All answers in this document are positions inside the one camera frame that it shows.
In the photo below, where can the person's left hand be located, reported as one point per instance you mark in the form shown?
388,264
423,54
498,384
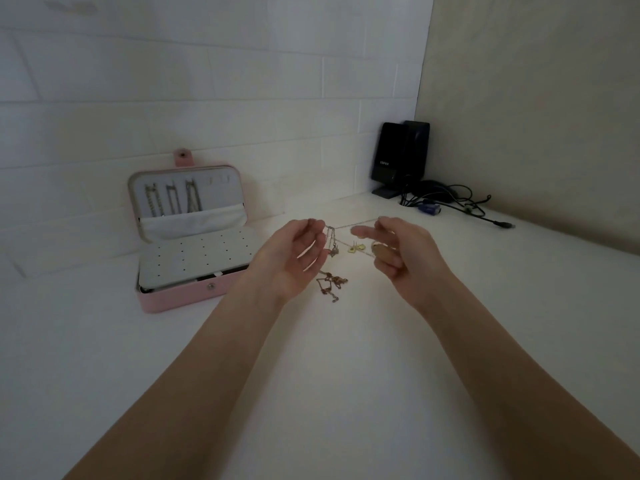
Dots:
280,264

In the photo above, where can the small yellow pendant earrings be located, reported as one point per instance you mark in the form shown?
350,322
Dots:
355,248

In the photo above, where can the person's right thumb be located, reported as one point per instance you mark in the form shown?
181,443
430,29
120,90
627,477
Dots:
369,232

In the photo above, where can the person's left forearm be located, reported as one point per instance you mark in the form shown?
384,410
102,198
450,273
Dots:
200,374

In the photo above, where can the person's left thumb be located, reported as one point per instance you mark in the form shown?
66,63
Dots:
304,226

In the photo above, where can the black desktop speaker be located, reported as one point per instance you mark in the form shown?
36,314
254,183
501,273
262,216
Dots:
390,154
421,149

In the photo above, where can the person's right hand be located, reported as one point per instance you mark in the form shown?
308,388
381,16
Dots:
415,264

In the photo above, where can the person's right forearm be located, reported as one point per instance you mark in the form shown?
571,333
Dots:
510,384

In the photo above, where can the pink jewelry box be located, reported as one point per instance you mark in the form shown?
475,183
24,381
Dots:
195,254

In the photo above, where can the small stud earrings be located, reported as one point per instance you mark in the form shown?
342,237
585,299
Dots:
219,180

